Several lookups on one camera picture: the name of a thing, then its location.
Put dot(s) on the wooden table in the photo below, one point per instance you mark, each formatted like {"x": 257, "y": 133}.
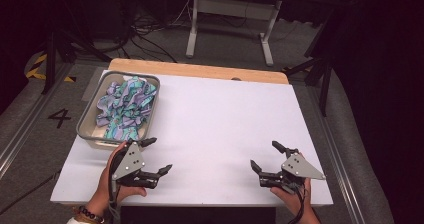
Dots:
{"x": 200, "y": 69}

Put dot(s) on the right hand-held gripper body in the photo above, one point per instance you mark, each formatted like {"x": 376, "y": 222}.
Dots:
{"x": 298, "y": 169}

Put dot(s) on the black metal stand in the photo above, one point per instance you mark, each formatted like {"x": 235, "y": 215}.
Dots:
{"x": 325, "y": 84}

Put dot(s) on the black tripod stand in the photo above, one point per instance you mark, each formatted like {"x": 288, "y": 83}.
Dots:
{"x": 51, "y": 60}

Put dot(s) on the purple seahorse print garment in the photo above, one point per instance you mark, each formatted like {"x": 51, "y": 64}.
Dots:
{"x": 126, "y": 107}

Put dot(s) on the white frame desk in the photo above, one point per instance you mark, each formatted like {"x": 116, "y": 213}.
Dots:
{"x": 233, "y": 9}

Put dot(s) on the person's left hand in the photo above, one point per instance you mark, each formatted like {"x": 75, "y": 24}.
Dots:
{"x": 101, "y": 190}

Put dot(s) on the beige plastic bin grey rim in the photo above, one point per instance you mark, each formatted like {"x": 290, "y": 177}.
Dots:
{"x": 87, "y": 120}

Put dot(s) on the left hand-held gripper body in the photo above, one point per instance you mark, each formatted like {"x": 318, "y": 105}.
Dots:
{"x": 130, "y": 160}

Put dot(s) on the yellow black hazard tape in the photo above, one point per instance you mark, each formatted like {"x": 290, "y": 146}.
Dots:
{"x": 33, "y": 72}

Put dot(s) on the metal floor rail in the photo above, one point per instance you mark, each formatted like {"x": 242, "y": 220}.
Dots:
{"x": 340, "y": 164}
{"x": 23, "y": 134}

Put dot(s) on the person's right hand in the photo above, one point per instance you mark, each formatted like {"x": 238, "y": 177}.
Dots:
{"x": 300, "y": 202}

